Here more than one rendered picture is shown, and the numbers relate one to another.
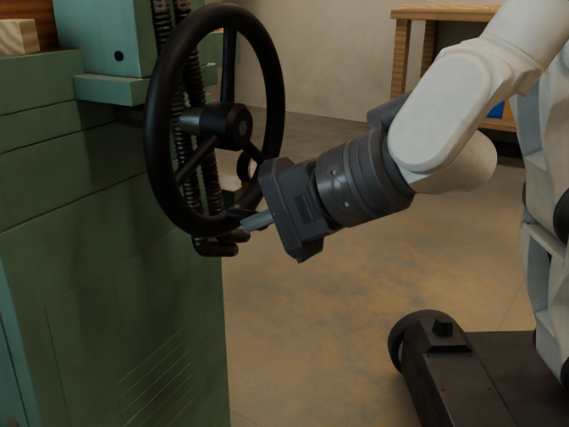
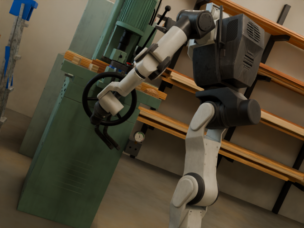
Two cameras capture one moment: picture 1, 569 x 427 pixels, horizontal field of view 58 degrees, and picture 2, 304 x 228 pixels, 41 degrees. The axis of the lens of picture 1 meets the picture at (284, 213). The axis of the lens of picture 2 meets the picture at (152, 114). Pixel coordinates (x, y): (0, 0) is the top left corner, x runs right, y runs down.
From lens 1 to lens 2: 176 cm
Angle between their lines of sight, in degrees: 49
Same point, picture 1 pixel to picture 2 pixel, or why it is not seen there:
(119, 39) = not seen: hidden behind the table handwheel
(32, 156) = (79, 87)
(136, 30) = not seen: hidden behind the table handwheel
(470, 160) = (106, 101)
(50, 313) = (61, 121)
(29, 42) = (93, 69)
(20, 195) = (72, 92)
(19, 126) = (80, 81)
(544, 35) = (122, 82)
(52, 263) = (69, 111)
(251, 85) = not seen: outside the picture
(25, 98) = (85, 77)
